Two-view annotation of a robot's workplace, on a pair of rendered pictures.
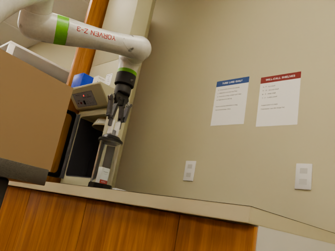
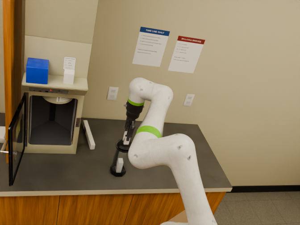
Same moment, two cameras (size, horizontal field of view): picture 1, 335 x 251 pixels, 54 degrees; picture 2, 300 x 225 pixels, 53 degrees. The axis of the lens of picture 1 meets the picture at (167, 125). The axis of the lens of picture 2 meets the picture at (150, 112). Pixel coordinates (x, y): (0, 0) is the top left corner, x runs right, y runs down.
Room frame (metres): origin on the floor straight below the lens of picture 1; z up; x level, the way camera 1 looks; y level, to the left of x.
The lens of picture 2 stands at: (0.79, 1.48, 2.34)
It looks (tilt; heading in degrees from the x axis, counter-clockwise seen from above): 33 degrees down; 294
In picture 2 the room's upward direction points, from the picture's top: 17 degrees clockwise
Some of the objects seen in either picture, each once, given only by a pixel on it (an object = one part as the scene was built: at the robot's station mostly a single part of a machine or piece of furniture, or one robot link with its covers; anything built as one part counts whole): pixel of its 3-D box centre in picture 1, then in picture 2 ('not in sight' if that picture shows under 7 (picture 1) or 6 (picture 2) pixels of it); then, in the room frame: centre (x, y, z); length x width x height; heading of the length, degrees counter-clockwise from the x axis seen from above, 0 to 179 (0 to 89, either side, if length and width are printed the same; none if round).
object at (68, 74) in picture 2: (98, 82); (68, 76); (1.75, 0.43, 1.54); 0.05 x 0.05 x 0.06; 41
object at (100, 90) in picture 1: (88, 96); (55, 88); (1.79, 0.47, 1.46); 0.32 x 0.12 x 0.10; 46
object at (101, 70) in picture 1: (108, 129); (54, 91); (1.93, 0.34, 1.33); 0.32 x 0.25 x 0.77; 46
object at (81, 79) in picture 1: (83, 83); (37, 71); (1.86, 0.54, 1.56); 0.10 x 0.10 x 0.09; 46
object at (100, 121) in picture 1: (107, 125); (58, 91); (1.89, 0.35, 1.34); 0.18 x 0.18 x 0.05
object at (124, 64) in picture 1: (129, 61); (140, 90); (1.43, 0.23, 1.55); 0.13 x 0.11 x 0.14; 21
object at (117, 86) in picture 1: (121, 95); (131, 116); (1.44, 0.23, 1.38); 0.08 x 0.07 x 0.09; 136
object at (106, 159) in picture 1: (105, 163); (121, 157); (1.44, 0.23, 1.06); 0.11 x 0.11 x 0.21
